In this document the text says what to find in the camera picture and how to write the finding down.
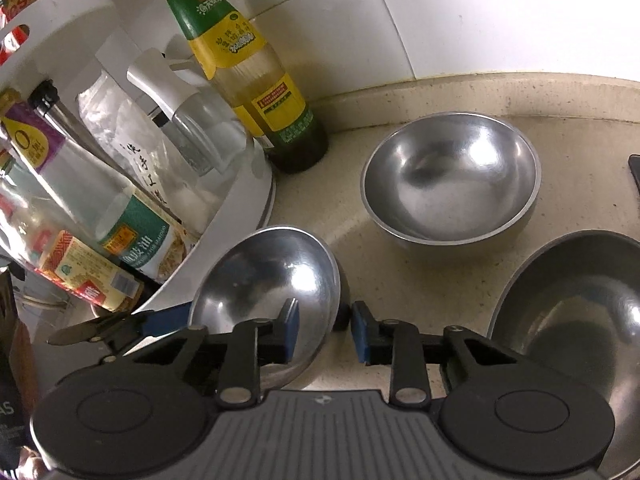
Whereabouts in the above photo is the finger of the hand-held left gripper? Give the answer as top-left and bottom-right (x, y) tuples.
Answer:
(46, 304), (193, 357)

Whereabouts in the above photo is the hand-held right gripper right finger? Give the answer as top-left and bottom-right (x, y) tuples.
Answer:
(350, 301), (523, 408)

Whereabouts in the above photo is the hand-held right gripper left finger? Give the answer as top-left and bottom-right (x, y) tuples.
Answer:
(100, 297), (302, 408)

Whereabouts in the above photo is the stainless steel bowl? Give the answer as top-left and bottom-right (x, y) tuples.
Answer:
(360, 113), (542, 248)
(187, 226), (342, 392)
(486, 230), (640, 480)

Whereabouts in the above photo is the yellow cap sauce bottle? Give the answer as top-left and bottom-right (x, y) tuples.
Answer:
(30, 227), (147, 315)

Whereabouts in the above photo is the purple neck label clear bottle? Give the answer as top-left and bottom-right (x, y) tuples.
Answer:
(0, 82), (187, 282)

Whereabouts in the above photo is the white two-tier rotating rack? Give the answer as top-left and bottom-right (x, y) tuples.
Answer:
(0, 0), (277, 318)

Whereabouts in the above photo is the clear plastic bag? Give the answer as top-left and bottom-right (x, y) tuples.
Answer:
(76, 70), (216, 233)

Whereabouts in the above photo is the white spray bottle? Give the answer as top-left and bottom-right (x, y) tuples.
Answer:
(126, 49), (253, 177)

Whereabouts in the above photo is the green yellow label oil bottle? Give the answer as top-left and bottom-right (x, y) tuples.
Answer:
(149, 0), (330, 175)

